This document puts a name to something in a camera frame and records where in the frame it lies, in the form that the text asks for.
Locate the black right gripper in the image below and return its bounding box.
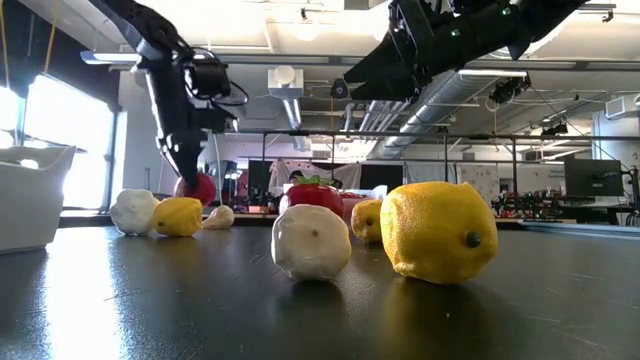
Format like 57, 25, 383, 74
343, 0, 455, 102

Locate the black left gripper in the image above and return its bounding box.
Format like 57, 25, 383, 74
134, 47, 239, 195

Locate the yellow toy lemon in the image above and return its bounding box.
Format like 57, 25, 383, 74
379, 180, 500, 286
152, 196, 204, 238
350, 198, 385, 244

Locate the white toy garlic bulb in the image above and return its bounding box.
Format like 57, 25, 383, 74
109, 188, 161, 237
270, 203, 353, 282
201, 204, 236, 231

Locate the white dotted cloth backdrop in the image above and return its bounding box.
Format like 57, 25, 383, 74
268, 159, 362, 192

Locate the white ceiling box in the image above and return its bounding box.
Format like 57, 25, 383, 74
267, 64, 305, 101

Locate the small translucent plastic basket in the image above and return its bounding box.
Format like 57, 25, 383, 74
341, 184, 390, 202

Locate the large translucent plastic basket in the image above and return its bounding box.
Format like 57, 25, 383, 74
0, 144, 77, 255

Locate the dark background monitor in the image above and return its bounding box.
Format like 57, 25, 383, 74
563, 158, 626, 198

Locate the black ceiling camera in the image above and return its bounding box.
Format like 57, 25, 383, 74
329, 78, 350, 100

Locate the silver ceiling duct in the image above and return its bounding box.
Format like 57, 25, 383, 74
379, 69, 481, 159

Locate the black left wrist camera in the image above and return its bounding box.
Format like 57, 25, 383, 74
187, 58, 233, 100

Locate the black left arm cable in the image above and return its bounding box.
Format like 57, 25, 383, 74
213, 79, 250, 107

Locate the black pipe rail stand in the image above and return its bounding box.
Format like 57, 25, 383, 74
234, 128, 640, 184

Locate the yellow hanging cable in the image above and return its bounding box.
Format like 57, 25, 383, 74
42, 0, 62, 76

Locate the white wall air unit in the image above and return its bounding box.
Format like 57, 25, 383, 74
603, 92, 640, 121

